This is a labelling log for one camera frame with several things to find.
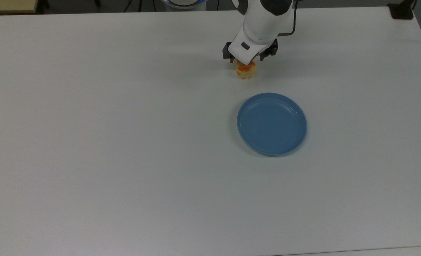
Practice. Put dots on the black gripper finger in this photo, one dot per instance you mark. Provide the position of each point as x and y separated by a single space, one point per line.
270 49
227 53

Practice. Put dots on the bread with orange topping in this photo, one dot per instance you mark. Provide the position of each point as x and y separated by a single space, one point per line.
246 72

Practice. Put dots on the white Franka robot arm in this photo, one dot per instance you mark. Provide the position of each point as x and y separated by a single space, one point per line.
262 21

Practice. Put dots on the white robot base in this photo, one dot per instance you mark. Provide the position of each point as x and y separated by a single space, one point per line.
185 3

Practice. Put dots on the blue round plate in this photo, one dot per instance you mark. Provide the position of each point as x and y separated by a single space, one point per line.
271 124

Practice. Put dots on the black table clamp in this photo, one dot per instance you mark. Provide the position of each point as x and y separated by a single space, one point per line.
402 10

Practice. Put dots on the wooden side table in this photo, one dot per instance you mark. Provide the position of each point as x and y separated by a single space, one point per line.
7 5

